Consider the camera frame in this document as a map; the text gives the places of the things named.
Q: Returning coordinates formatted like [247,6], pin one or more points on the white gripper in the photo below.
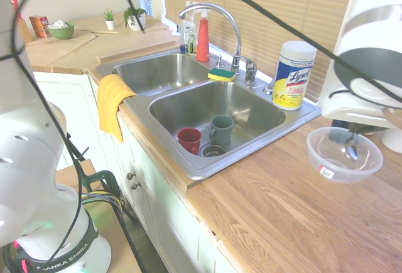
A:
[351,113]

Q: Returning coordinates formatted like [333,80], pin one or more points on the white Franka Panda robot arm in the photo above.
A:
[31,160]

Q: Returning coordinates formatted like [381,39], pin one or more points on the metal sink drain strainer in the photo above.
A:
[213,150]

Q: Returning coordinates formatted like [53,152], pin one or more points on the stainless steel double sink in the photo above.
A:
[188,110]

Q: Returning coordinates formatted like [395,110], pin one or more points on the white mug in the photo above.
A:
[392,141]

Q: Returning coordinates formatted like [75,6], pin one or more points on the clear plastic bowl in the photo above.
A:
[342,169]

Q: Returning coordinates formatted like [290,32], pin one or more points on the Lysol wipes canister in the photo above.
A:
[293,78]

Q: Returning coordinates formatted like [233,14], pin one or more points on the chrome side sprayer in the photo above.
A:
[269,88]

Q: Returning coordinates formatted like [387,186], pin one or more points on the grey-green mug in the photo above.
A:
[221,130]

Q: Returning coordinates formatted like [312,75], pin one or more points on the yellow and green sponge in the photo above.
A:
[221,74]

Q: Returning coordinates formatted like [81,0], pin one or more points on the tan wooden window blind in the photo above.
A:
[267,9]

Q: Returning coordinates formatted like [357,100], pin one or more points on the chrome soap dispenser knob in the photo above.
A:
[219,62]

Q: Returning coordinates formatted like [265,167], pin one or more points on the chrome gooseneck faucet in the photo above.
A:
[232,25]

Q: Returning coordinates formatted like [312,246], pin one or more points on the red cup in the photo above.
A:
[189,139]

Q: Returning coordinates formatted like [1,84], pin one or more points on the red spray bottle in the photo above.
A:
[203,44]

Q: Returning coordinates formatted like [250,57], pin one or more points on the clear hand soap pump bottle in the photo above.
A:
[191,40]

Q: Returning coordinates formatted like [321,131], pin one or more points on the blue dish soap bottle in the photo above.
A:
[183,39]

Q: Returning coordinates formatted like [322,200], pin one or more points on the round metal cabinet knob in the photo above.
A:
[135,186]
[129,176]

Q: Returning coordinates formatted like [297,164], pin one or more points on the trailing plant in white pot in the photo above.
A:
[136,22]

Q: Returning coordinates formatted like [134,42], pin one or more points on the yellow dish towel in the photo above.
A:
[110,103]

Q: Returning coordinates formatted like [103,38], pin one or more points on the green clamp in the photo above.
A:
[103,179]

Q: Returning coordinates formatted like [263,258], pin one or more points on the thin wooden stick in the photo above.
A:
[106,32]

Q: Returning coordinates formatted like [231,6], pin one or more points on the small potted plant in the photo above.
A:
[109,20]

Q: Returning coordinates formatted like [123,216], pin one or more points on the green bowl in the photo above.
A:
[63,33]

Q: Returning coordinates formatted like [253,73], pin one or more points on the white crumpled paper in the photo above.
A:
[58,25]

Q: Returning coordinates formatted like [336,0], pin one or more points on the orange cardboard box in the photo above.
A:
[39,26]

